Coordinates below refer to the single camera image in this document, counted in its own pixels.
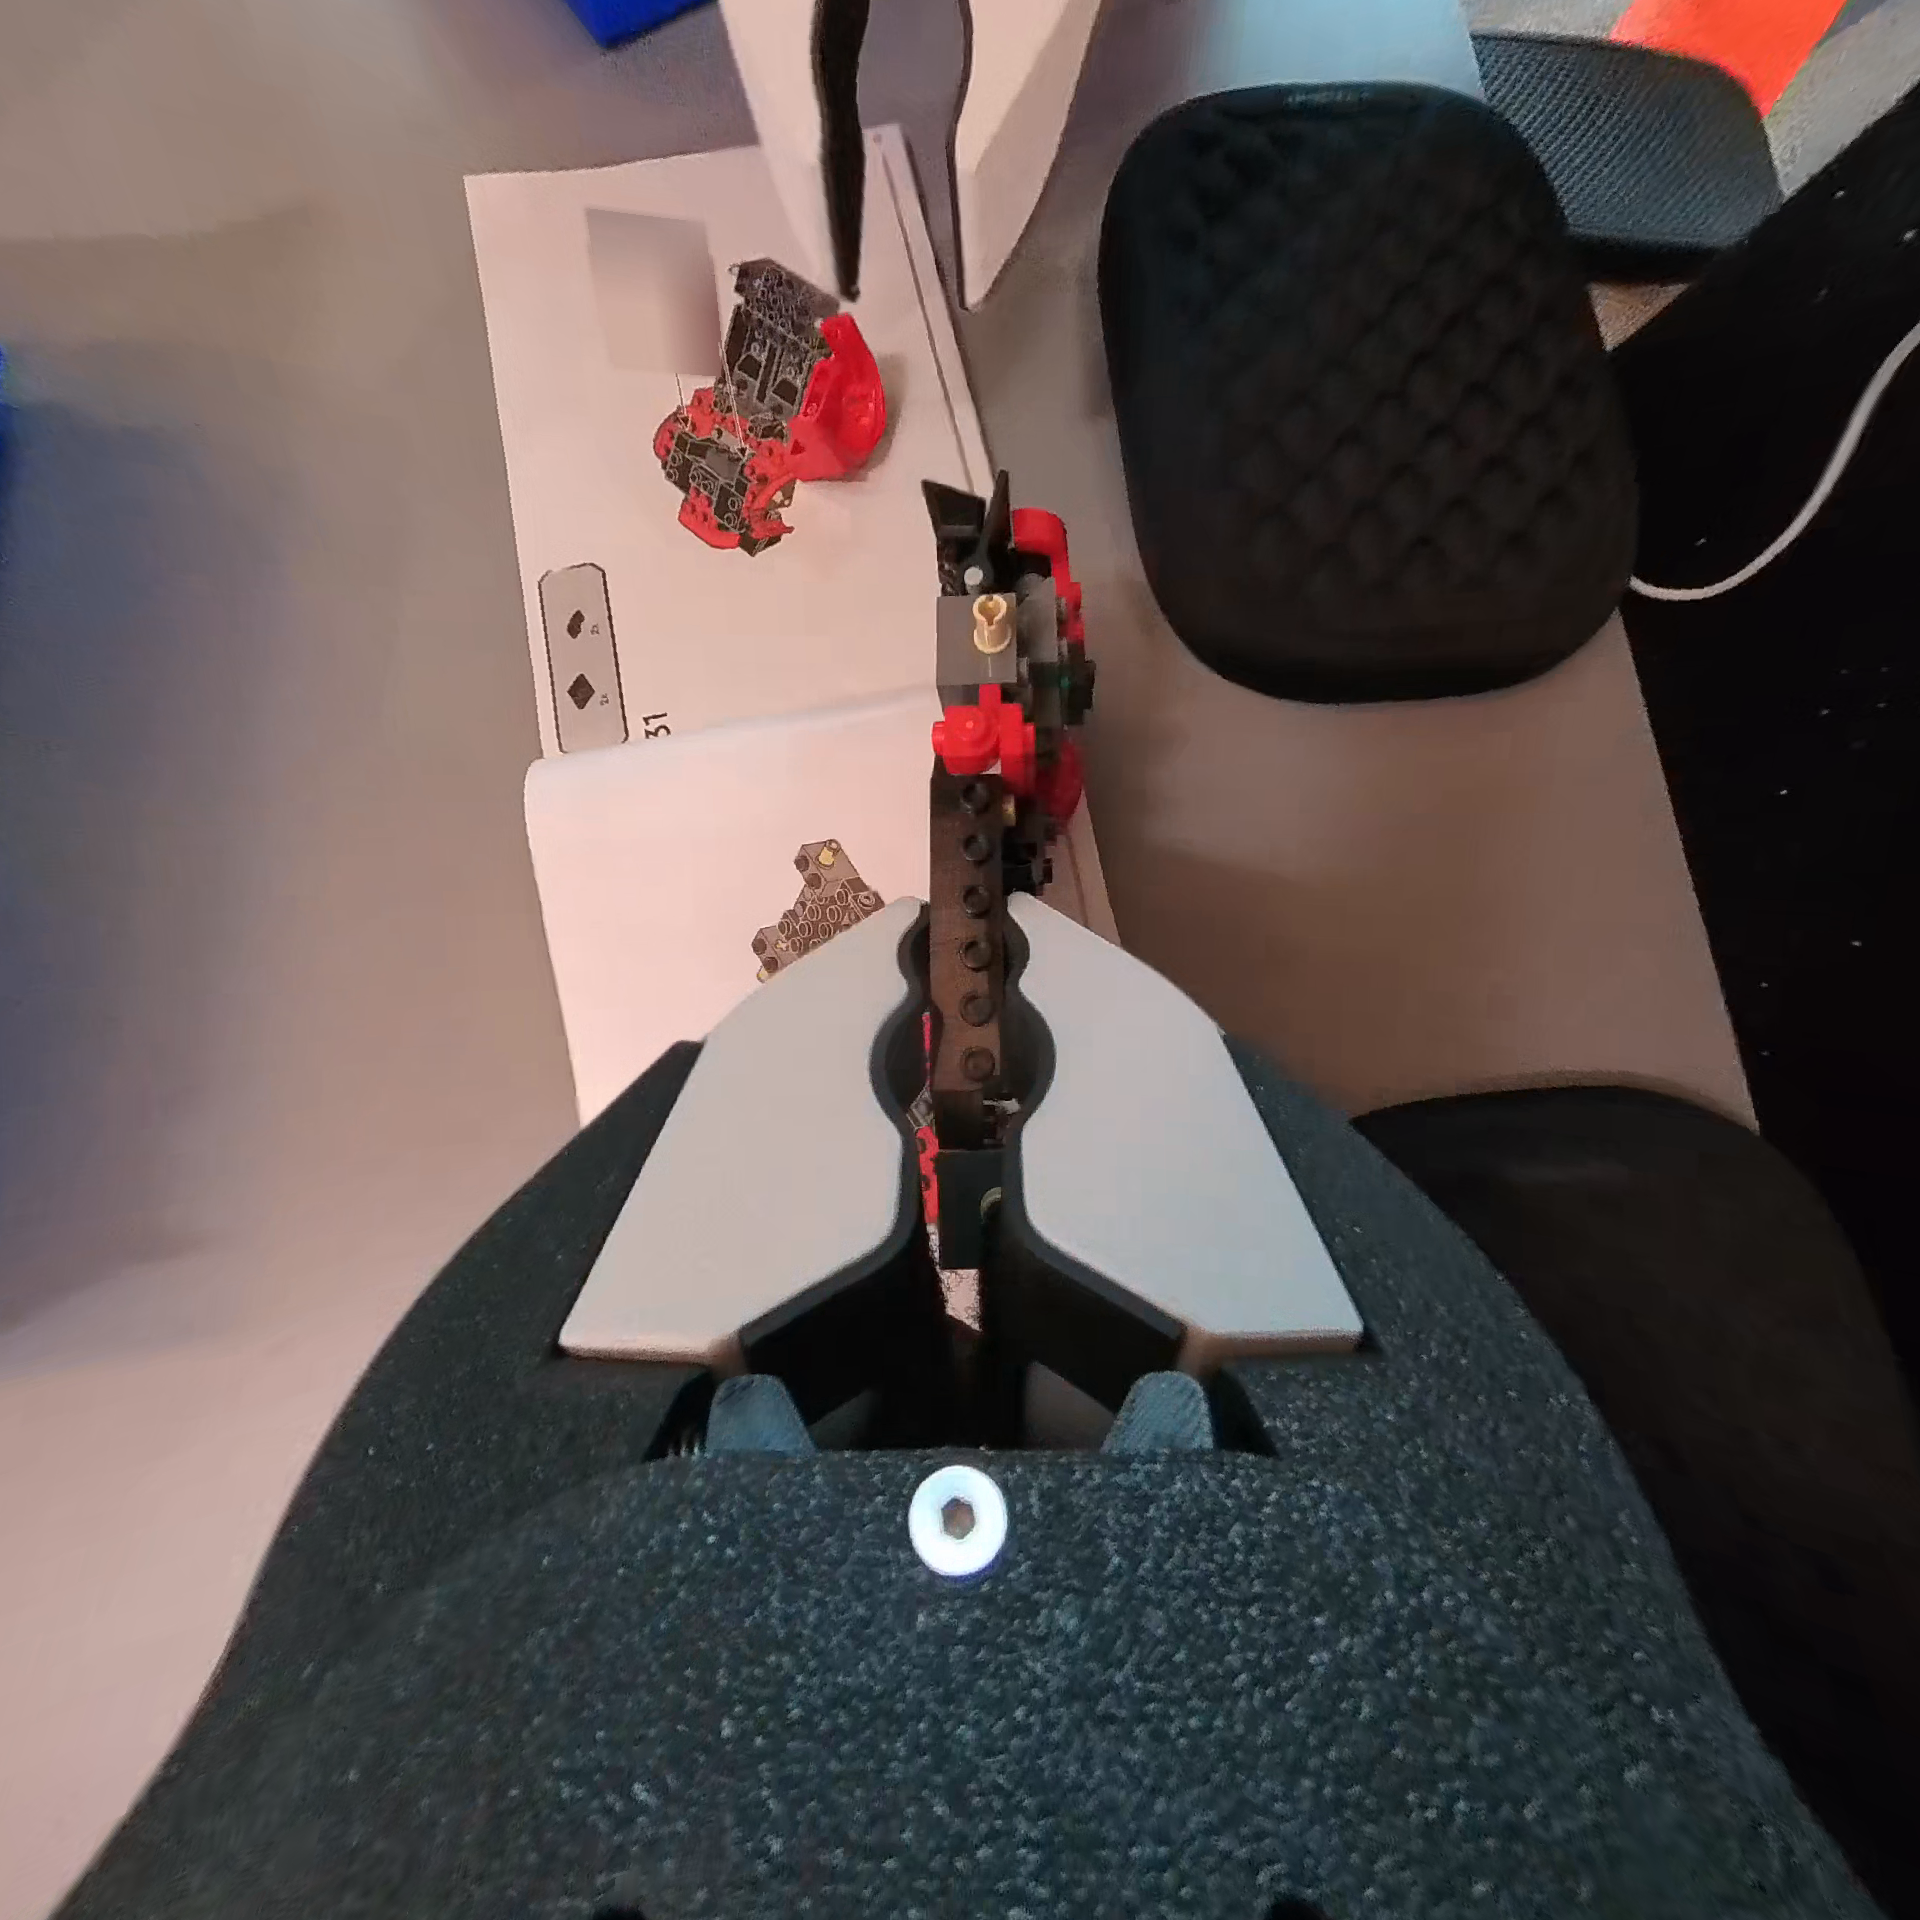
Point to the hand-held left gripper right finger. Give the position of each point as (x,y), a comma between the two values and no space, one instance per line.
(1185,1186)

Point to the white lego instruction booklet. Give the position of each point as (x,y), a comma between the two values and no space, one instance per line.
(674,645)

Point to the grey and orange fabric item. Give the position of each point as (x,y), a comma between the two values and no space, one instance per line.
(1724,44)

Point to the black and red lego model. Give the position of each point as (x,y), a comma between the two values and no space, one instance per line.
(968,932)

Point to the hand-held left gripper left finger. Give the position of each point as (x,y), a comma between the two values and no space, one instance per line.
(749,1186)

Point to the blue storage bin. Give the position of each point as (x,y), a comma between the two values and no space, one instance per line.
(645,19)

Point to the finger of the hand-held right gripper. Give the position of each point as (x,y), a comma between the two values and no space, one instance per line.
(773,77)
(1027,91)

